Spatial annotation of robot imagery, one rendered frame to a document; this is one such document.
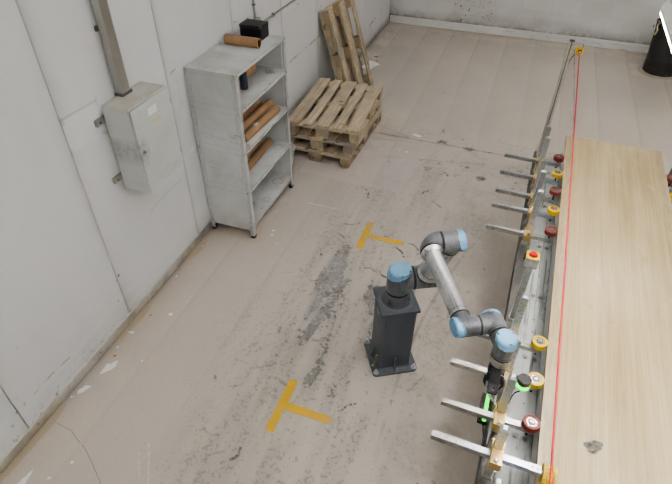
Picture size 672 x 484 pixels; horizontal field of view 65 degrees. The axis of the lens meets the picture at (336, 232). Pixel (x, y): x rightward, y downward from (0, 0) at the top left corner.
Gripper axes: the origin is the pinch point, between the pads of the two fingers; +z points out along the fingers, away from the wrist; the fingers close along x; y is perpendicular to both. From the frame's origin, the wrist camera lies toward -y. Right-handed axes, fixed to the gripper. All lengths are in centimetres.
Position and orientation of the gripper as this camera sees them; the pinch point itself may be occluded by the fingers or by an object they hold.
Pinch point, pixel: (490, 391)
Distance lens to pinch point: 260.5
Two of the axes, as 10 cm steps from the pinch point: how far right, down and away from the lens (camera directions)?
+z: 0.0, 7.7, 6.4
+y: 3.6, -6.0, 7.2
